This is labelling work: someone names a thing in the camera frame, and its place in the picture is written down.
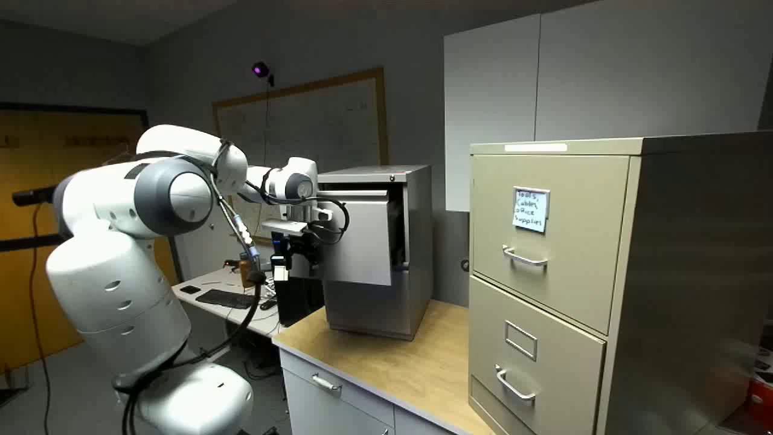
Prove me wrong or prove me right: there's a white wall cabinet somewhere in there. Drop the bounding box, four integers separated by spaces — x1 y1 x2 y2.
442 0 773 216

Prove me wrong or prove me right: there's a metal label holder frame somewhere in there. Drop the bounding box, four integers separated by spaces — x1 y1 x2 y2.
503 320 541 364

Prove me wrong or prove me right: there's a yellow door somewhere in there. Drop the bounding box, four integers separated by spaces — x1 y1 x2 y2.
0 105 179 376

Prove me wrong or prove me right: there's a white paper label card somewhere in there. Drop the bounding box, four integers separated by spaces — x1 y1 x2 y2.
509 187 554 238

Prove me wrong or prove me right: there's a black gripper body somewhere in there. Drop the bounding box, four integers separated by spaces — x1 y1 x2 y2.
270 230 327 273

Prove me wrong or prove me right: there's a white desk drawer handle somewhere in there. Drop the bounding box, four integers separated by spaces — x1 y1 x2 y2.
310 372 345 398

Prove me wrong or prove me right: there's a black keyboard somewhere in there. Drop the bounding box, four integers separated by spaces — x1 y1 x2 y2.
193 289 262 312

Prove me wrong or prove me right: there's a white desk drawer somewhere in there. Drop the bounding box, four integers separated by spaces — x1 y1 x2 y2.
279 348 398 435

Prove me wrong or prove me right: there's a grey cabinet drawer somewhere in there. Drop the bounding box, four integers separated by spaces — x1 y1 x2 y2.
317 188 396 290

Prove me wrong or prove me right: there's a beige drawer with paper label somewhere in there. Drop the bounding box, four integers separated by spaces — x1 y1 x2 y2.
470 153 634 336

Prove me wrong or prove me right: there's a beige filing cabinet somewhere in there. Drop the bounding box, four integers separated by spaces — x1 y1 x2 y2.
466 130 773 435

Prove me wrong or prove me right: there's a grey metal cabinet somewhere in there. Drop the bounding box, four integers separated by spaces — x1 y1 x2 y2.
317 163 435 341

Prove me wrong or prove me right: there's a whiteboard with wooden frame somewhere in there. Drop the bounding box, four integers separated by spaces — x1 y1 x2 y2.
211 65 391 244

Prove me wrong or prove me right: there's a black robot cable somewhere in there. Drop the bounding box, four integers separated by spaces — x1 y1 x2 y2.
118 153 268 435

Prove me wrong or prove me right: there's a white side table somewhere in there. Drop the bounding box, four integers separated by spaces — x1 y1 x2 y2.
170 263 285 341

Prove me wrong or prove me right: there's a silver drawer handle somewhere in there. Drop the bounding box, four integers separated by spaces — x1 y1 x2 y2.
501 242 551 273
493 366 538 407

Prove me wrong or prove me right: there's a beige drawer with empty label holder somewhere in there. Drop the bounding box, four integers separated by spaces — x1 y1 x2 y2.
466 273 610 435

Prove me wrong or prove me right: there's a small camera with purple light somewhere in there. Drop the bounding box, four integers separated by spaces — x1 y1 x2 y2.
250 62 279 89

